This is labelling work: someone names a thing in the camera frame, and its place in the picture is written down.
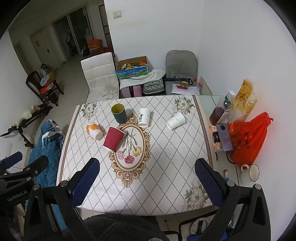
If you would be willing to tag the white cup with black print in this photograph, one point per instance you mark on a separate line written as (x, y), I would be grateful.
(144, 118)

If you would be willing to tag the black metal chair frame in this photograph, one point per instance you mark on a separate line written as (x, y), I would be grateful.
(182, 228)

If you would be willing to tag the black umbrella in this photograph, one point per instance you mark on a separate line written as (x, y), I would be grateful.
(175, 79)

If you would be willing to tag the orange bag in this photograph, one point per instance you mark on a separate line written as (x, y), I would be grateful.
(94, 43)

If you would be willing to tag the white padded chair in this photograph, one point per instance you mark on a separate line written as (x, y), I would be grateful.
(99, 69)

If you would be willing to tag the orange and white cup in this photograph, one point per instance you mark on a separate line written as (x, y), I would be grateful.
(93, 131)

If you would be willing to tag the person's left forearm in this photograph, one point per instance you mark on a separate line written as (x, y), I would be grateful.
(10, 223)

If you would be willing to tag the white capped bottle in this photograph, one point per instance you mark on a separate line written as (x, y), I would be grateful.
(229, 95)

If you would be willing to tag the orange snack packet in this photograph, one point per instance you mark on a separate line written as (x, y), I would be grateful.
(216, 147)

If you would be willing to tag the plain white paper cup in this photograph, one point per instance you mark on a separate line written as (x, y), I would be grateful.
(176, 121)

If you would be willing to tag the cardboard box with blue print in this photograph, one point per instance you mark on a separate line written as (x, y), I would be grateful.
(133, 72)

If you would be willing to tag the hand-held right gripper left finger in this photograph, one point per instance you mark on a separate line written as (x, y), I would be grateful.
(85, 180)

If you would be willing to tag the blue blanket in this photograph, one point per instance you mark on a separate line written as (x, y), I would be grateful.
(50, 143)

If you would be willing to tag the yellow snack bag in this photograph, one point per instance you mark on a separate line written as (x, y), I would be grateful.
(245, 97)

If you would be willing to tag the orange clothing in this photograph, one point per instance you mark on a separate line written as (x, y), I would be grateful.
(47, 88)

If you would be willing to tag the cardboard sheet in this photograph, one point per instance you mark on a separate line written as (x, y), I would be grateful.
(205, 87)

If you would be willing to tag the white mug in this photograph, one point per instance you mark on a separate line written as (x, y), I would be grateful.
(248, 175)

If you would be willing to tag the red plastic bag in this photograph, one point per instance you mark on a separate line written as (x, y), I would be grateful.
(247, 139)

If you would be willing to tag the purple phone box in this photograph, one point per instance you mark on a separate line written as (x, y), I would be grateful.
(224, 139)

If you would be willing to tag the dark green cup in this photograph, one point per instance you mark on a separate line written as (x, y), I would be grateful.
(119, 113)

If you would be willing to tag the black folding stand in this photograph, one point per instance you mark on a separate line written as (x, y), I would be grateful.
(20, 124)

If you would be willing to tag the dark wooden chair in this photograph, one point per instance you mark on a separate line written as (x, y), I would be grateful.
(32, 81)

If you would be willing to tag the brown bottle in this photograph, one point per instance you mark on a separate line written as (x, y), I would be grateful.
(216, 114)

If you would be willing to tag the wooden door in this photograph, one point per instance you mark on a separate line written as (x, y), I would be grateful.
(44, 48)

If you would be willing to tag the wall light switch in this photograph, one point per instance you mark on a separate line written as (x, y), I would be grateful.
(117, 14)

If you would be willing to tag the red ribbed paper cup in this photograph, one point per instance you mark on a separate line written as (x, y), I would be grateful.
(113, 139)

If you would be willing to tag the person's black clothing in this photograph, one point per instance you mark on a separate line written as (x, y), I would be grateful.
(120, 228)

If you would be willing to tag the pink suitcase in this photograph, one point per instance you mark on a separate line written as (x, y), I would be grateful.
(129, 91)

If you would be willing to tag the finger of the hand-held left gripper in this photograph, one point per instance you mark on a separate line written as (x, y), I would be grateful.
(39, 163)
(12, 158)

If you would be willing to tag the grey cushioned chair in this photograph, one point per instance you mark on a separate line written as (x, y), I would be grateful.
(180, 62)

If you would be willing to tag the lighter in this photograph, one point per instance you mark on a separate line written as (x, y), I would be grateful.
(226, 175)

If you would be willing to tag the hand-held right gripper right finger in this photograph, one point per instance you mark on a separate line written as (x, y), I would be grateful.
(209, 183)

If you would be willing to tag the black and white patterned bag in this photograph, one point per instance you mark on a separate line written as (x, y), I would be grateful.
(153, 87)

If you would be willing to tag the floral patterned tablecloth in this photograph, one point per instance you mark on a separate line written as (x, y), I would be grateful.
(161, 162)

